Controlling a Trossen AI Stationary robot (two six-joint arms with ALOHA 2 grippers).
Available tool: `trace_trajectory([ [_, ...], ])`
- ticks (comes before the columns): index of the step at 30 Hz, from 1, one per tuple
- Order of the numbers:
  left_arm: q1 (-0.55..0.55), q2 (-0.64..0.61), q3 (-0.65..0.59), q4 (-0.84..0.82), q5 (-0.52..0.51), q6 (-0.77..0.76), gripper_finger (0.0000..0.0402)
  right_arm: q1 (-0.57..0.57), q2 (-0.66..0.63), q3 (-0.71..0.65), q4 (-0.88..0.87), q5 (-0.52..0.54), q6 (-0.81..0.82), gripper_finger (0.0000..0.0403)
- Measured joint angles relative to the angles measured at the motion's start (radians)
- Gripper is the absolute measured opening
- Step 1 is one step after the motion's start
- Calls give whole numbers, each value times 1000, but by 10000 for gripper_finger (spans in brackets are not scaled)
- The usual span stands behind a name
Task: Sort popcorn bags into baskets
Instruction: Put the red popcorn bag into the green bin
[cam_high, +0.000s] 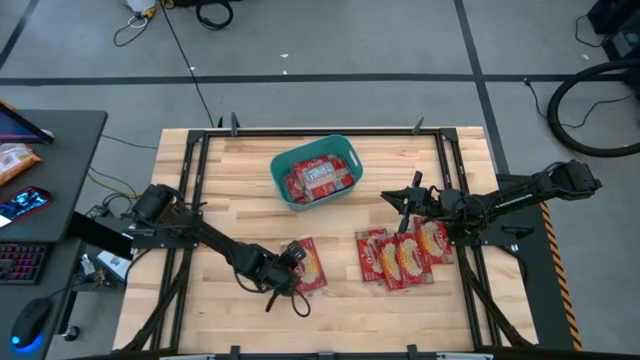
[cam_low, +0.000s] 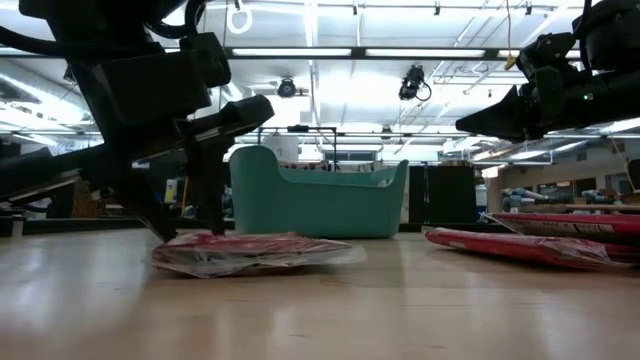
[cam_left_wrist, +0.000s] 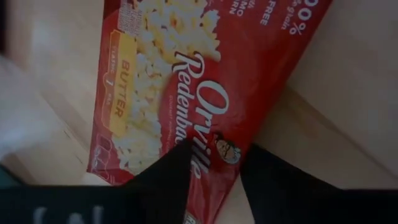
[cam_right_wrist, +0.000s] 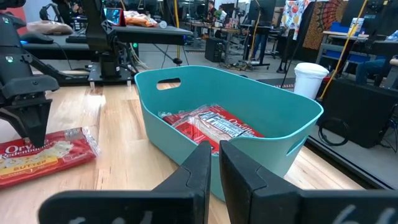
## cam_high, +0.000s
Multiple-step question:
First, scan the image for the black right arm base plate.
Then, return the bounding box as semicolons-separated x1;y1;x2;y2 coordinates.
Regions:
493;172;577;352

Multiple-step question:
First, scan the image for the black computer mouse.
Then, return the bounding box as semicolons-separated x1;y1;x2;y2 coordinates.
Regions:
9;296;54;349

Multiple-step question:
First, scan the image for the black cable bundle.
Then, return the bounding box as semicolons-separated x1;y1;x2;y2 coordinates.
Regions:
86;133;160;221

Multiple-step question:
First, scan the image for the orange black hazard tape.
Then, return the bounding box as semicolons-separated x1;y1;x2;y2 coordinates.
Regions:
539;201;584;352

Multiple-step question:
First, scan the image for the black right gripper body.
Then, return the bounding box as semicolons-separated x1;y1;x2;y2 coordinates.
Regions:
397;170;447;235

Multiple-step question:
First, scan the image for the orange snack bag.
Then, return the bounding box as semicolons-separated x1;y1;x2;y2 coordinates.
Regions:
0;143;43;188

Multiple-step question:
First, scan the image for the yellow cable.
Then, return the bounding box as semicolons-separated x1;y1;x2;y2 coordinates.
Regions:
86;171;137;200

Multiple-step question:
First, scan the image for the backlit computer keyboard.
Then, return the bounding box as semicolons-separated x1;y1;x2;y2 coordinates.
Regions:
0;241;50;287

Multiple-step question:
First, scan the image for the long black floor cable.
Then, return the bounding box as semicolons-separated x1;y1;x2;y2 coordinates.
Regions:
158;0;217;129

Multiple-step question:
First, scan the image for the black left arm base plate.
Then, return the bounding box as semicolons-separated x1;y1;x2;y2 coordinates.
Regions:
66;209;201;262

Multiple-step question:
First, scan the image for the small white box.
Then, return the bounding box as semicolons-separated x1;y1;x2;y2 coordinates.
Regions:
94;249;133;282

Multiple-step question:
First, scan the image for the white floor cable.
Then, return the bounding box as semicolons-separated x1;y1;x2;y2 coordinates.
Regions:
112;13;152;49

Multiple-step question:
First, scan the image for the teal plastic basket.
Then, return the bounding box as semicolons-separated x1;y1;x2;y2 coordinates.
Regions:
269;133;364;212

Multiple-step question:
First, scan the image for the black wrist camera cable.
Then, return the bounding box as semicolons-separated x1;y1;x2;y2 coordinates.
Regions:
288;288;313;319

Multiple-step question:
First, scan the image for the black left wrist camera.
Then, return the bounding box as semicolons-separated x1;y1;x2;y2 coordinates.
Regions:
273;268;302;298

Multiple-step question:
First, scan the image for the black desk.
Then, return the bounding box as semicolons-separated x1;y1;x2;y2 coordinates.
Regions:
0;109;109;360

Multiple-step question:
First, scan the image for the coiled black cable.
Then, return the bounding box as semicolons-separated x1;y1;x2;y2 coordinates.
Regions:
194;0;235;32

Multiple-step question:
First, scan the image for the black equipment case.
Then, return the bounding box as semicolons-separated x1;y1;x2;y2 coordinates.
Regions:
586;0;640;62

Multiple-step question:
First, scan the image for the red popcorn bag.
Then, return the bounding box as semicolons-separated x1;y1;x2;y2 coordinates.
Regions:
291;154;352;200
319;169;357;202
283;172;307;205
374;234;406;293
280;236;330;298
412;215;456;266
394;231;436;288
355;227;389;284

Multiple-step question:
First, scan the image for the smartphone with lit screen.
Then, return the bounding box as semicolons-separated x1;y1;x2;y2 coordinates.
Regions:
0;185;54;231

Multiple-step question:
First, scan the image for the thin black floor cable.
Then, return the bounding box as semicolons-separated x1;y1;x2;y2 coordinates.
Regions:
573;13;609;49
523;76;634;130

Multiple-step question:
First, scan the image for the thick black hose ring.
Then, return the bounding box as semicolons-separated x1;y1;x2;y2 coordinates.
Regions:
545;58;640;159

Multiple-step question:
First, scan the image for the laptop screen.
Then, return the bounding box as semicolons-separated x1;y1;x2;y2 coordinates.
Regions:
0;101;56;147

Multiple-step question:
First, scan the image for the black aluminium table frame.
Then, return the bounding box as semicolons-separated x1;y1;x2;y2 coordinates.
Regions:
119;112;541;360

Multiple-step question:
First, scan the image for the white yellow device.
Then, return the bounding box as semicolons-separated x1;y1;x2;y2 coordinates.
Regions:
124;0;158;15

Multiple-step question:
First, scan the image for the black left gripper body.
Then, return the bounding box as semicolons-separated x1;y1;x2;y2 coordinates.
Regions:
249;240;308;314

